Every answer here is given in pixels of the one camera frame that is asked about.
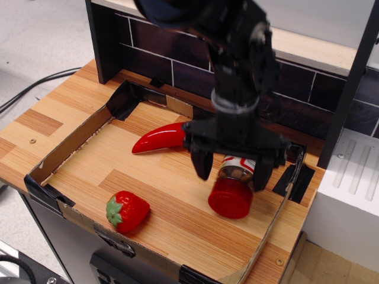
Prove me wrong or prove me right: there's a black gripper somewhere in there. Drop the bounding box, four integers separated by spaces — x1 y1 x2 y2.
182 104 290 192

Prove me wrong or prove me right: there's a black device at bottom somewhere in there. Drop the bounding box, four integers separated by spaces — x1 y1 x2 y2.
89 252 179 283

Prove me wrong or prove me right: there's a light wooden shelf board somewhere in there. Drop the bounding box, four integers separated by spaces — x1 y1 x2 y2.
90 1 356 76

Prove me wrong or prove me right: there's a dark brick-pattern back panel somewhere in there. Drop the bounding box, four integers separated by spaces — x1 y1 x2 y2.
101 8 378 139

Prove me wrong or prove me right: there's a black vertical post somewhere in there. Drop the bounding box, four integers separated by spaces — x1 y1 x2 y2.
317 0 378 169

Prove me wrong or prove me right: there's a red toy strawberry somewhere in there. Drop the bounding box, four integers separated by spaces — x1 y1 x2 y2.
105 191 150 233

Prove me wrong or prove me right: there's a black cabinet under table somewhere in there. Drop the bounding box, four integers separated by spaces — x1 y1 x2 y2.
20 192 184 284

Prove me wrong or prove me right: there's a cardboard fence with black tape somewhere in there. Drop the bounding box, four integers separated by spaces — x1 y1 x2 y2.
24 81 314 283

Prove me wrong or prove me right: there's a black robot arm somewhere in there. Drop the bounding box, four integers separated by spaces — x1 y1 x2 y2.
135 1 290 191

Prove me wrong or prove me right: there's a black floor cable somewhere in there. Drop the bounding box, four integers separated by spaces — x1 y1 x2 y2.
0 67 81 115

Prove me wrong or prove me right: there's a red-capped basil spice bottle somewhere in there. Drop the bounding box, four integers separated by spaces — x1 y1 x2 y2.
208 156 256 219

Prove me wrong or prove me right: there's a white sink drainboard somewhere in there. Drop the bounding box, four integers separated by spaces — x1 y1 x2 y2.
304 129 378 271

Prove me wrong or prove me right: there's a red toy chili pepper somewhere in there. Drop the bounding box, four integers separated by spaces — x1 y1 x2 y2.
131 122 186 154

